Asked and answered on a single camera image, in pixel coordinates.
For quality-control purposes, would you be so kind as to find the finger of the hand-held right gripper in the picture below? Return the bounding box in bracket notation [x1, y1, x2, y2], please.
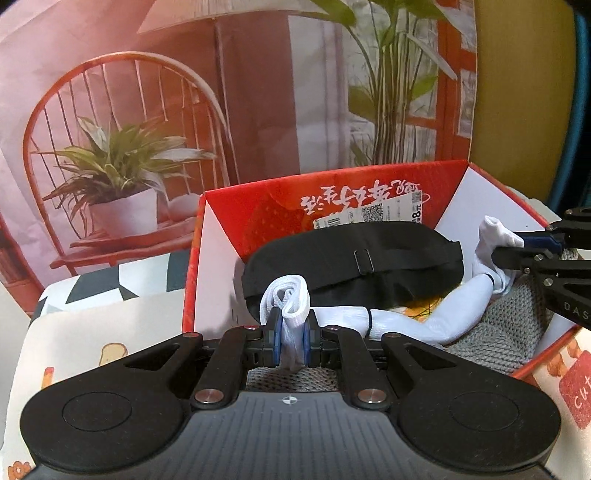
[490, 247, 591, 331]
[512, 209, 591, 254]

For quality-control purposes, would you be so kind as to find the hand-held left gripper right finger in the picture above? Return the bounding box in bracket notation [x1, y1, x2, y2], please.
[301, 310, 465, 411]

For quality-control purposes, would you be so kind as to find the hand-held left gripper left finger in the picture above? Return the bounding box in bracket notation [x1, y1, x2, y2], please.
[122, 307, 283, 411]

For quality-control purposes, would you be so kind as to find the white sock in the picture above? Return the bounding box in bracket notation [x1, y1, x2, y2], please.
[372, 216, 525, 345]
[259, 274, 376, 373]

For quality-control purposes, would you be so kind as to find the grey knitted cloth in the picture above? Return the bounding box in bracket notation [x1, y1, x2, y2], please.
[245, 248, 579, 393]

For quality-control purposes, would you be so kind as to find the black eye mask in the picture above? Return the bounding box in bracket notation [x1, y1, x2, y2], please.
[241, 222, 465, 324]

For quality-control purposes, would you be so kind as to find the red strawberry print box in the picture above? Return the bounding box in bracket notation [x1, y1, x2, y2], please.
[182, 159, 591, 376]

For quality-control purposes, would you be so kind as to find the orange floral cloth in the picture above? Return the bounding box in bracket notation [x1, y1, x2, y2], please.
[401, 299, 445, 325]

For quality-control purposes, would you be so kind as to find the blue curved tube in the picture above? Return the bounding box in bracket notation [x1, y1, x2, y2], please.
[549, 8, 591, 209]

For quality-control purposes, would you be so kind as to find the white shipping label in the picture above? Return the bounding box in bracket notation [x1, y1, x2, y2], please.
[313, 191, 426, 232]

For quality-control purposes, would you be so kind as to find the printed blanket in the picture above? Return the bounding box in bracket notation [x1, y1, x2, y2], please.
[0, 286, 591, 480]

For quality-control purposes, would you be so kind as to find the wall poster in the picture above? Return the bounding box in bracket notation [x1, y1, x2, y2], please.
[0, 0, 479, 319]

